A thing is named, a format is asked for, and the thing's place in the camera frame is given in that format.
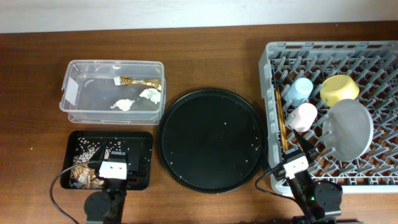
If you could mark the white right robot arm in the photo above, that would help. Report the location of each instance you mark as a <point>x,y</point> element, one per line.
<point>319,200</point>

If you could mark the gold snack wrapper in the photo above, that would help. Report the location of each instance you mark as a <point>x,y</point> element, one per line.
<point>124,80</point>

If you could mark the grey dishwasher rack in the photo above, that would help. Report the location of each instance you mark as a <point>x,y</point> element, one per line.
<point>373,67</point>

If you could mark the black rectangular tray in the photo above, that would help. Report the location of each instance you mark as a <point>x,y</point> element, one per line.
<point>140,146</point>

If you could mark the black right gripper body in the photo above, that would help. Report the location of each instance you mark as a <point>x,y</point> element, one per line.
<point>280,173</point>

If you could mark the light blue plastic cup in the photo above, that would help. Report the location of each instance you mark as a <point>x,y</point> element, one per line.
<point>299,91</point>

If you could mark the yellow bowl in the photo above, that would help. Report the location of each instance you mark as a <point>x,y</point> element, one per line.
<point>337,88</point>

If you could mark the clear plastic waste bin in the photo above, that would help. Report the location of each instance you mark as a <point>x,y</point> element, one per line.
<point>89,91</point>

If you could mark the crumpled white tissue left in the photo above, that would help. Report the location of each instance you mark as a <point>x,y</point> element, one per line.
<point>123,105</point>

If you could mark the nut and rice food scraps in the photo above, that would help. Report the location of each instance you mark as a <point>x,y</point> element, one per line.
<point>84,168</point>

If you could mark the crumpled white tissue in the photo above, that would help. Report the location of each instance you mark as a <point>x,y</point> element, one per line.
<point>151,94</point>
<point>123,105</point>

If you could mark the pink plastic cup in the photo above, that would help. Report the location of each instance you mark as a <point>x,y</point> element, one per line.
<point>304,116</point>

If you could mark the round black tray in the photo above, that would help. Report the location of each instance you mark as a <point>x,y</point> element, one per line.
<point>211,140</point>

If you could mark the crumpled white tissue right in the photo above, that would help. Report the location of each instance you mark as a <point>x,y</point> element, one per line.
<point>151,94</point>

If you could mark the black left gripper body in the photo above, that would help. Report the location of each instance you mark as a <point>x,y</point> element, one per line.
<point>119,186</point>

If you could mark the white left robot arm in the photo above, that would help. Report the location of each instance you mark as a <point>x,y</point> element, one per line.
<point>106,205</point>

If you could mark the light grey round plate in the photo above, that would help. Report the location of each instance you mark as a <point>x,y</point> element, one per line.
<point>350,129</point>

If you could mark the wooden chopstick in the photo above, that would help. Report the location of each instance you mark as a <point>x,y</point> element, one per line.
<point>283,121</point>
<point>280,121</point>

